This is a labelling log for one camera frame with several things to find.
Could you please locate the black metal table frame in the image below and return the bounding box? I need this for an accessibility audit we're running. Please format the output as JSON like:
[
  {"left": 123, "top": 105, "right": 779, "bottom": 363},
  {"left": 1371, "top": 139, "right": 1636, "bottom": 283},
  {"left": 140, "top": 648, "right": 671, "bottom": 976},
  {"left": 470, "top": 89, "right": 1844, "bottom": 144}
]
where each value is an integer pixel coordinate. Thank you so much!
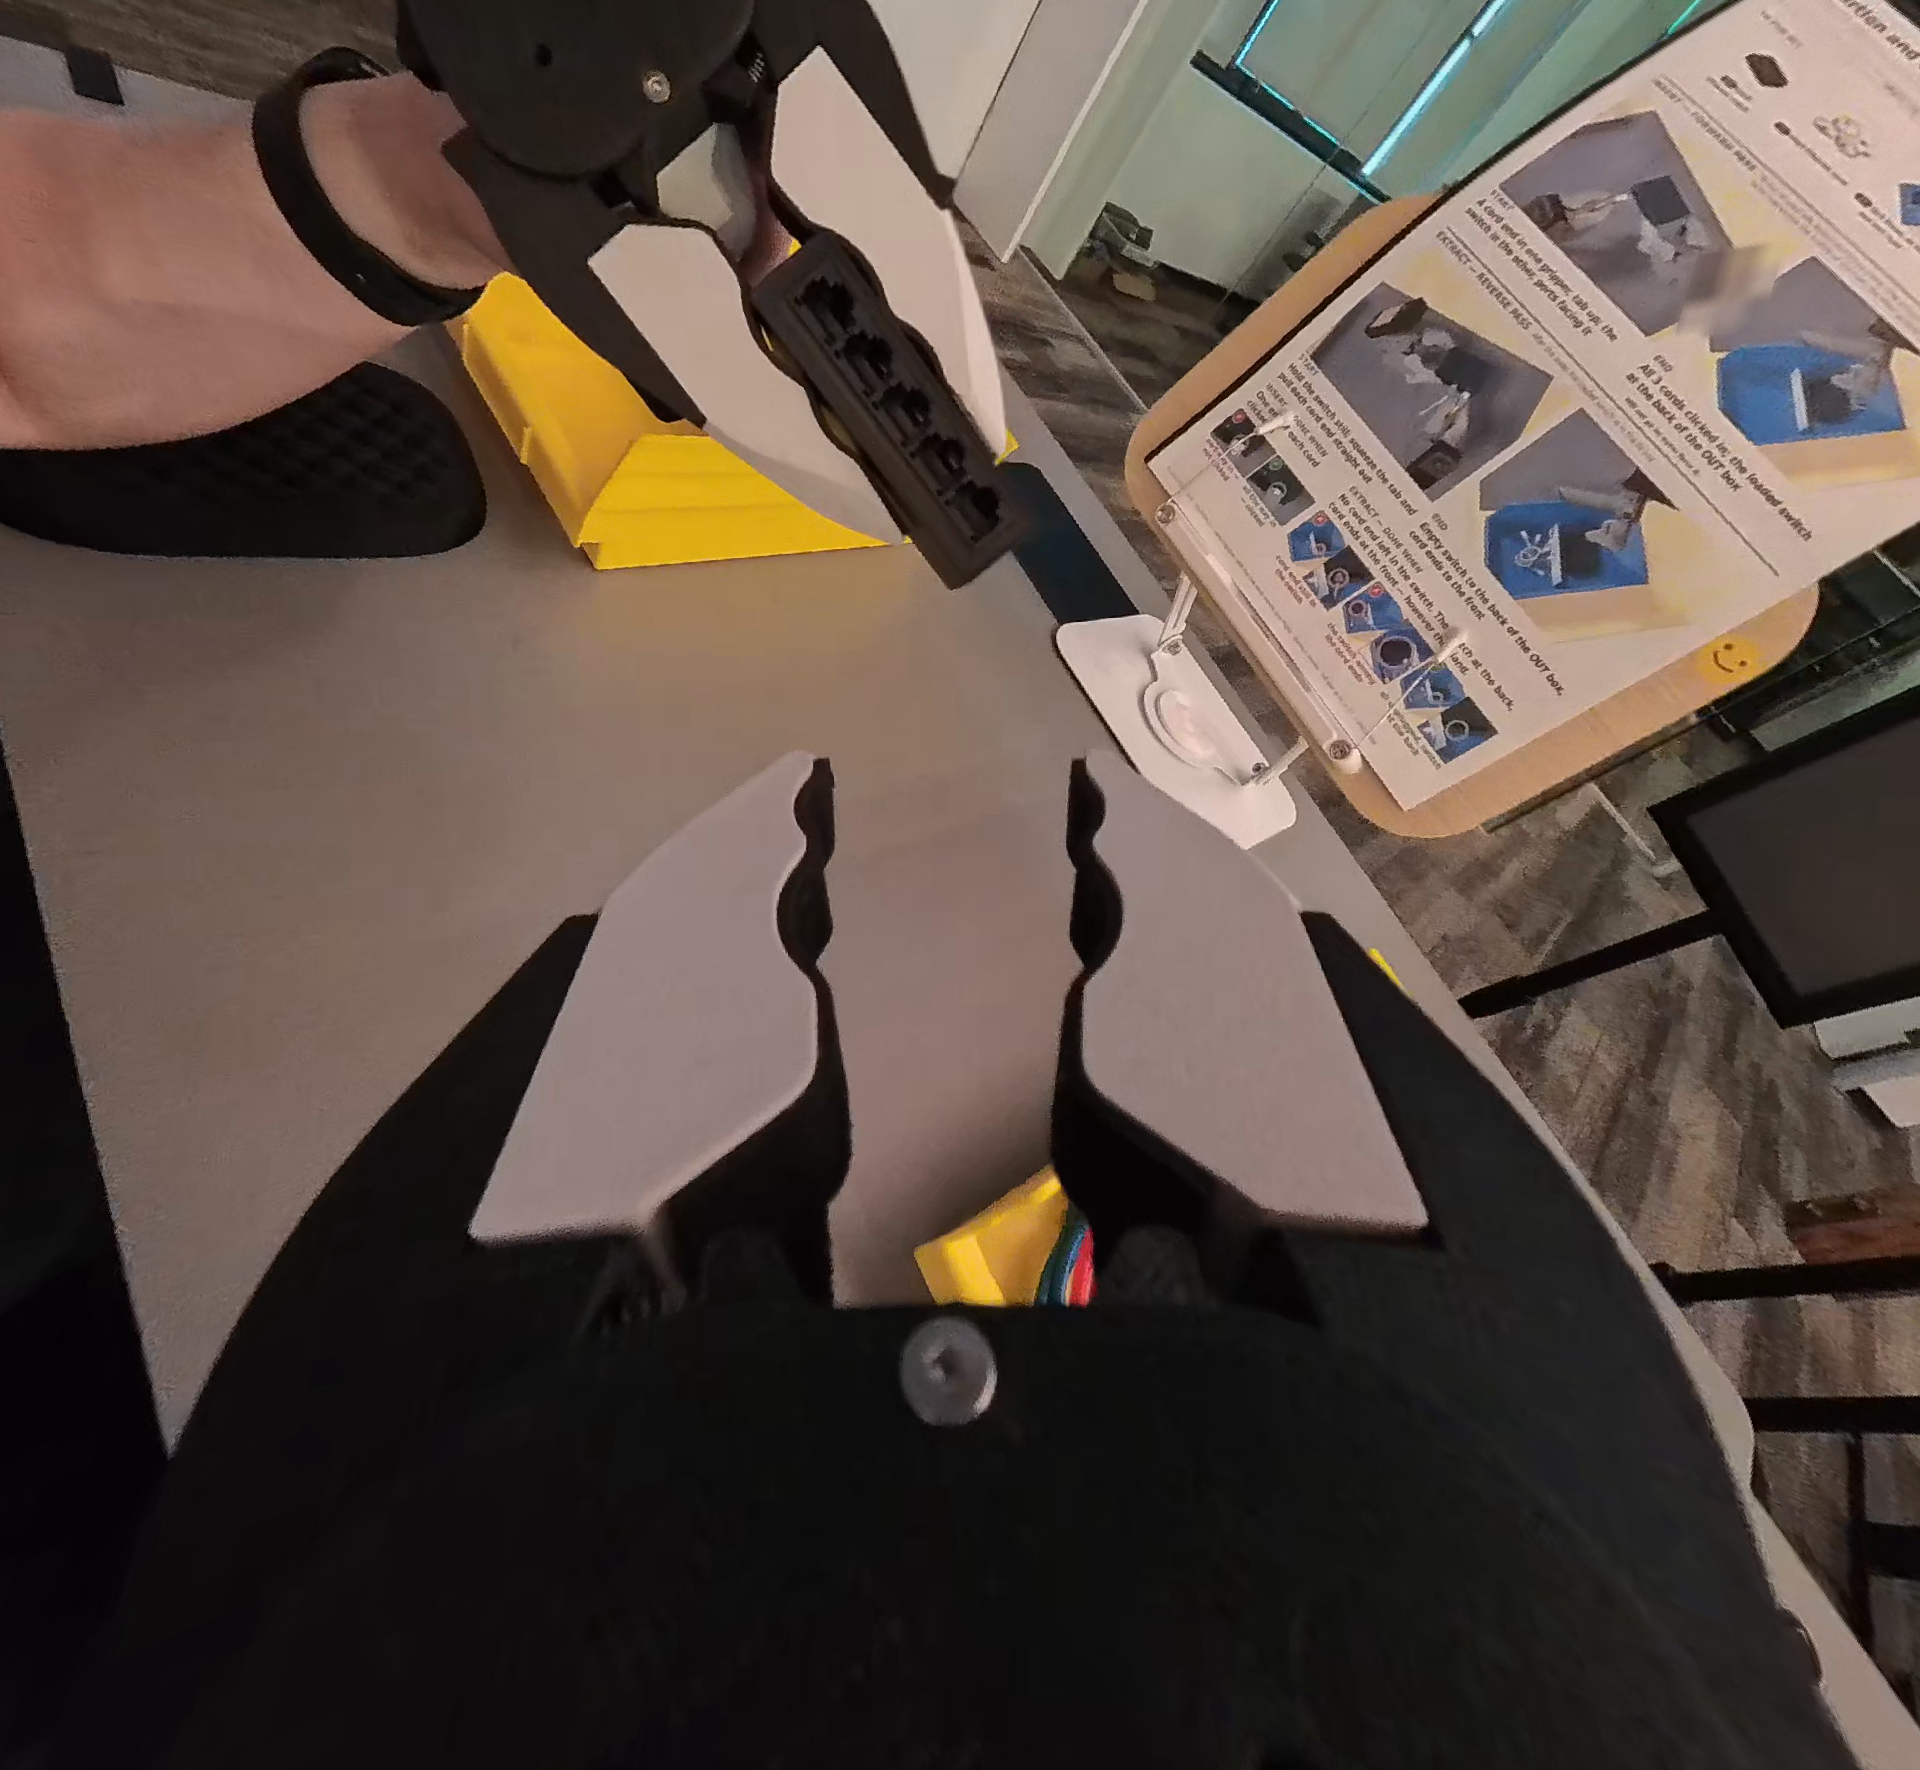
[{"left": 1457, "top": 900, "right": 1920, "bottom": 1621}]

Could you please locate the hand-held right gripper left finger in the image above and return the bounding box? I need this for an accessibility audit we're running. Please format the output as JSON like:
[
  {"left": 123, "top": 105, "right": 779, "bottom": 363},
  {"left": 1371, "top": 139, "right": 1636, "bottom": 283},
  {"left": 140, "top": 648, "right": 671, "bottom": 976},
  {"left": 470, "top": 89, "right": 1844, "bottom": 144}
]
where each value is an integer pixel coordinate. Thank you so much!
[{"left": 463, "top": 749, "right": 846, "bottom": 1242}]

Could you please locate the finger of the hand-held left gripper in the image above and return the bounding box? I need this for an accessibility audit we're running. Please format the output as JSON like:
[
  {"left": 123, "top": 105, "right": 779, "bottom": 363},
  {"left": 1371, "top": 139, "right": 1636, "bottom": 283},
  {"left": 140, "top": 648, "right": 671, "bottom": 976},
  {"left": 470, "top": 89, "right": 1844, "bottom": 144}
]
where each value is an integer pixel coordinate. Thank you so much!
[
  {"left": 587, "top": 222, "right": 910, "bottom": 549},
  {"left": 745, "top": 48, "right": 1014, "bottom": 455}
]

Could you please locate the black wristband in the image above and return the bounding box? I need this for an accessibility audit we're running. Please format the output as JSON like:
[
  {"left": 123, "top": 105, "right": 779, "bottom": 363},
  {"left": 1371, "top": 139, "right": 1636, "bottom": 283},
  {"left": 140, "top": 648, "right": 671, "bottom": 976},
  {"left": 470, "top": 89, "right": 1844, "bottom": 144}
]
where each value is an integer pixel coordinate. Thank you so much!
[{"left": 250, "top": 43, "right": 491, "bottom": 330}]

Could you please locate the person's dark clothing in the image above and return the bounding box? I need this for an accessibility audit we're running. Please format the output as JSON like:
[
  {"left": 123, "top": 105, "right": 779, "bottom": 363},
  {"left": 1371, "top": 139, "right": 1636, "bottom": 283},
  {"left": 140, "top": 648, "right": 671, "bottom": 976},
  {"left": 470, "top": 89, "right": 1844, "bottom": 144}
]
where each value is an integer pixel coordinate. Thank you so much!
[{"left": 0, "top": 741, "right": 170, "bottom": 1509}]

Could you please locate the wooden display board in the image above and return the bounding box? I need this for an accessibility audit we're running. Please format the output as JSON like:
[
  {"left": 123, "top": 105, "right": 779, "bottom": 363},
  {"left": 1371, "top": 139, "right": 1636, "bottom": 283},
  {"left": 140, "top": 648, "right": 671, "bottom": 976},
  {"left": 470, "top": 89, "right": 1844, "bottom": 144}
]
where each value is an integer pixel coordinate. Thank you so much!
[{"left": 1124, "top": 191, "right": 1824, "bottom": 841}]

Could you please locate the person's left forearm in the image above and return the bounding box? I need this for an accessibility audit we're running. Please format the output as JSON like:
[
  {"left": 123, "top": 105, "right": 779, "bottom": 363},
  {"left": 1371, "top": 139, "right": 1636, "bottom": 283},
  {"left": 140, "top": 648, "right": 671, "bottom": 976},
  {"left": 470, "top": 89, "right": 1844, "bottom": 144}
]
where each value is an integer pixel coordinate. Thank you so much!
[{"left": 0, "top": 95, "right": 378, "bottom": 452}]

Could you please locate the printed instruction sheet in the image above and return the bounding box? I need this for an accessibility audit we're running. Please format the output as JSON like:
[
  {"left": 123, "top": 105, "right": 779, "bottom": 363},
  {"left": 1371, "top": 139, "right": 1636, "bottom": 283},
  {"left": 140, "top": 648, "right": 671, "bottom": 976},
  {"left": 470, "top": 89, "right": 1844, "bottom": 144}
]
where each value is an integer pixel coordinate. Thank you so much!
[{"left": 1145, "top": 0, "right": 1920, "bottom": 816}]

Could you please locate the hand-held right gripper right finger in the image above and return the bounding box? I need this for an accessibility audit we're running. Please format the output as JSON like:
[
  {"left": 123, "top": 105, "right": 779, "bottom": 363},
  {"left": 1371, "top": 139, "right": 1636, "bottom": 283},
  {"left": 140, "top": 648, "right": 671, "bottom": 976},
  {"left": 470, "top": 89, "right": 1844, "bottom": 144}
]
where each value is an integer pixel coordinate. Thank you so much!
[{"left": 1054, "top": 754, "right": 1430, "bottom": 1231}]

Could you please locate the black monitor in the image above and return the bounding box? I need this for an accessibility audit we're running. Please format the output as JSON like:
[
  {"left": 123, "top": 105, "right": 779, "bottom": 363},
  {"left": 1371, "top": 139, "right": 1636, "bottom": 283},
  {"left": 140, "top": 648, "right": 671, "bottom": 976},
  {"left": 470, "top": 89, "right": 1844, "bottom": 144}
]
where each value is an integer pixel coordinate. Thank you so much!
[{"left": 1645, "top": 708, "right": 1920, "bottom": 1039}]

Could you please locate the person's left hand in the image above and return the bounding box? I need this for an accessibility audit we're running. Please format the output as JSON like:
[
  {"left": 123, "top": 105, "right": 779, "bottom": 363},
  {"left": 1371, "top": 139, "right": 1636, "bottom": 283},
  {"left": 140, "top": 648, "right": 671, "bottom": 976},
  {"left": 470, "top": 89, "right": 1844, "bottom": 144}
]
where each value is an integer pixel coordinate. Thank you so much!
[{"left": 304, "top": 72, "right": 509, "bottom": 293}]

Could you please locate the black ethernet switch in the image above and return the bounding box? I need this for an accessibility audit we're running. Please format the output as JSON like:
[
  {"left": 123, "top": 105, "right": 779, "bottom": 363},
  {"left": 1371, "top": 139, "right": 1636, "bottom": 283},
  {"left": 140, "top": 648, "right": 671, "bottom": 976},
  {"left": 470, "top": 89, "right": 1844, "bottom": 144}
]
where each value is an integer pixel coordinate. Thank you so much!
[{"left": 745, "top": 227, "right": 1056, "bottom": 592}]

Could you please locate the white stand base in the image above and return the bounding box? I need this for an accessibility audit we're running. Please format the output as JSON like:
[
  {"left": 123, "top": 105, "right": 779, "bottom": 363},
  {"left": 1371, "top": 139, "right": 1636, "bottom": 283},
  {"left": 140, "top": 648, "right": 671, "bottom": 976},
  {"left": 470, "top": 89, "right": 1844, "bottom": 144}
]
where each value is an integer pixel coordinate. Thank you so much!
[{"left": 1054, "top": 612, "right": 1301, "bottom": 852}]

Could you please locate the white panel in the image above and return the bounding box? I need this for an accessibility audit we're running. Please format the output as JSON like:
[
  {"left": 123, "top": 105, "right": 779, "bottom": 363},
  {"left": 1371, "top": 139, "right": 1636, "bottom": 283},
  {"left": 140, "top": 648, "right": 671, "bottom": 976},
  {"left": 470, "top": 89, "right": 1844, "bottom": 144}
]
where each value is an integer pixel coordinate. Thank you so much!
[{"left": 1814, "top": 1001, "right": 1920, "bottom": 1091}]

